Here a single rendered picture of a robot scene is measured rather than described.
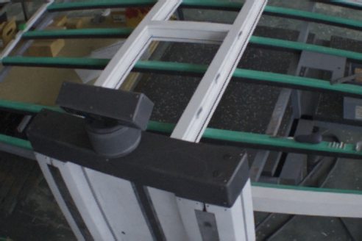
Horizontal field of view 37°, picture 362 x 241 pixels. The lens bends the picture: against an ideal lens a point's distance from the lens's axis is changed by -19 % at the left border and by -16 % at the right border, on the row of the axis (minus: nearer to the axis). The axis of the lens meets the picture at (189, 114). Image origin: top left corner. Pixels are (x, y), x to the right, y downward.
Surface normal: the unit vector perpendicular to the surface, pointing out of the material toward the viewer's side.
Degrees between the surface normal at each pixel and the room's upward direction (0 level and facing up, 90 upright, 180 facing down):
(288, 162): 0
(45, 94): 0
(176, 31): 90
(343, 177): 0
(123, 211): 90
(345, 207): 90
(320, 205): 90
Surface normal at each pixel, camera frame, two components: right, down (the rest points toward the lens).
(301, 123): -0.17, -0.76
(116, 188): -0.43, 0.63
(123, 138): 0.57, 0.45
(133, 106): -0.35, -0.36
